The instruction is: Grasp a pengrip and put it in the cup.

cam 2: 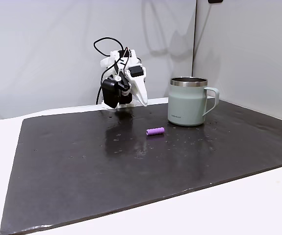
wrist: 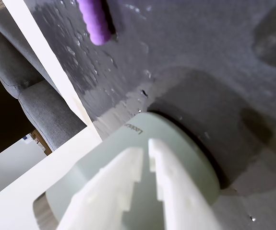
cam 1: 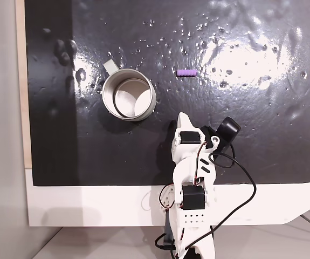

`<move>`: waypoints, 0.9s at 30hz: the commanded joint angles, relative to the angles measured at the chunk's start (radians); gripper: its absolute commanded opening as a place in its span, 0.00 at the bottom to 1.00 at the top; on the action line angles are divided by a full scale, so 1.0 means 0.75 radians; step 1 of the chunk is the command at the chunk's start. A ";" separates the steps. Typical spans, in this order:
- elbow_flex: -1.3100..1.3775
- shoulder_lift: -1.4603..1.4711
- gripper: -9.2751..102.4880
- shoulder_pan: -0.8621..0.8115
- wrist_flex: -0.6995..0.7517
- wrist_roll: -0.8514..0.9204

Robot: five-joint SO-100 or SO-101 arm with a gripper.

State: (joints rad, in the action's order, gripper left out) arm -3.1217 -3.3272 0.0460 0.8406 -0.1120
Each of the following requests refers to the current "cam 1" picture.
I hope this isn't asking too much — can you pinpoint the purple ribbed pen grip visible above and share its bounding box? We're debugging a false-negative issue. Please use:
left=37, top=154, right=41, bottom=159
left=176, top=69, right=196, bottom=78

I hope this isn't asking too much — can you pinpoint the black glossy mat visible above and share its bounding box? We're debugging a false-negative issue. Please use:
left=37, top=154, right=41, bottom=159
left=24, top=0, right=310, bottom=187

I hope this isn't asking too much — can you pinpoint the white board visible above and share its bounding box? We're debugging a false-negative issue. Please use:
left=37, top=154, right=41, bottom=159
left=25, top=0, right=310, bottom=227

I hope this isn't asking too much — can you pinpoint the light wooden board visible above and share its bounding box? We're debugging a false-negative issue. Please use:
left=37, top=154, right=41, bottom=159
left=15, top=0, right=33, bottom=170

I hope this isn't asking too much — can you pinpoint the black oval camera box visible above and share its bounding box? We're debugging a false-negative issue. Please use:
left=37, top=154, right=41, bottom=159
left=215, top=116, right=241, bottom=153

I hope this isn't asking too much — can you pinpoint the red black servo wire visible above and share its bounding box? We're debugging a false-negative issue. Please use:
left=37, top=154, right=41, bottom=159
left=194, top=141, right=210, bottom=185

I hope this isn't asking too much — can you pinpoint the grey metal cup with handle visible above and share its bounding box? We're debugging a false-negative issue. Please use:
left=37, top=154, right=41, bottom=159
left=101, top=59, right=157, bottom=122

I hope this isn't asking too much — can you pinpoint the looped servo wire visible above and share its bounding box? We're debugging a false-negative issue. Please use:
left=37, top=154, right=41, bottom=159
left=158, top=183, right=177, bottom=210

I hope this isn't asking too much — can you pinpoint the black camera cable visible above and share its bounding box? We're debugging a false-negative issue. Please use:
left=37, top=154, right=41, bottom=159
left=154, top=142, right=257, bottom=253

